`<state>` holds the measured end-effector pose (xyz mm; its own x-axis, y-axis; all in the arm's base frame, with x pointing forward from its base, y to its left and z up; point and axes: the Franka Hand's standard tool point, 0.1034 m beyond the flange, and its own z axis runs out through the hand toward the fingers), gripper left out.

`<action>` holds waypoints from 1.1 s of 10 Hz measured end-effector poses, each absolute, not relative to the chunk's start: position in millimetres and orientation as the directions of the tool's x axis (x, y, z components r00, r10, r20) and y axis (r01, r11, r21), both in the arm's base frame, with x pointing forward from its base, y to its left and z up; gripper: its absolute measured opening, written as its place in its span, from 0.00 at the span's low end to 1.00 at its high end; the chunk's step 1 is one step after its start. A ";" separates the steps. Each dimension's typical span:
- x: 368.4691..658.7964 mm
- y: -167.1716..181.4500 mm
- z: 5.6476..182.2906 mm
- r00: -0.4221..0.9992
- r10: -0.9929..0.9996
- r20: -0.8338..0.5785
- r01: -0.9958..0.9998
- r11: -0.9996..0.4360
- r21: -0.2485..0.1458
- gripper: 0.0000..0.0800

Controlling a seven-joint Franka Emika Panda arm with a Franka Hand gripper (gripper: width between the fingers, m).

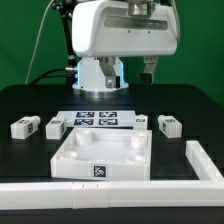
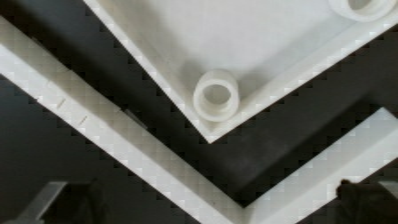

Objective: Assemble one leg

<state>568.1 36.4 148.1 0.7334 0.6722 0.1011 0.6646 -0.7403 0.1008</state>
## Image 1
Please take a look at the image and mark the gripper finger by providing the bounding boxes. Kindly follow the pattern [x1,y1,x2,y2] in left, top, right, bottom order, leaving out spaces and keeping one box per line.
[99,57,120,88]
[141,56,158,84]

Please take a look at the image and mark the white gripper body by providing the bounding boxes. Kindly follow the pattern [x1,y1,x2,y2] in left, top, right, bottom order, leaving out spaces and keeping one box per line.
[72,0,178,57]

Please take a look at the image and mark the white square tabletop part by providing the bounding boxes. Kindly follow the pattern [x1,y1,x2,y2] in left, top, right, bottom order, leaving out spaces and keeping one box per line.
[50,128,152,181]

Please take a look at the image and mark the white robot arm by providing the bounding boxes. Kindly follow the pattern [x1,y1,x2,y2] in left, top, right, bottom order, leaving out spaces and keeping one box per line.
[72,0,180,98]

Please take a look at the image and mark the white L-shaped fence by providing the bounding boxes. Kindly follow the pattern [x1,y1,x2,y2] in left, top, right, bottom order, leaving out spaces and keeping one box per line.
[0,141,224,210]

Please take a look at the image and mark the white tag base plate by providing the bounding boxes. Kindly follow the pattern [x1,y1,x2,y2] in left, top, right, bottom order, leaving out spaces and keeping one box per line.
[56,111,135,127]

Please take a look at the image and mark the black cables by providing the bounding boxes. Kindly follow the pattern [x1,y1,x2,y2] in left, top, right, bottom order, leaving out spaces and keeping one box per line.
[29,67,78,86]

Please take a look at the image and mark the white cable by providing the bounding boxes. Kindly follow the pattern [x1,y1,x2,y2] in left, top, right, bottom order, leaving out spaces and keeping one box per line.
[24,0,55,85]

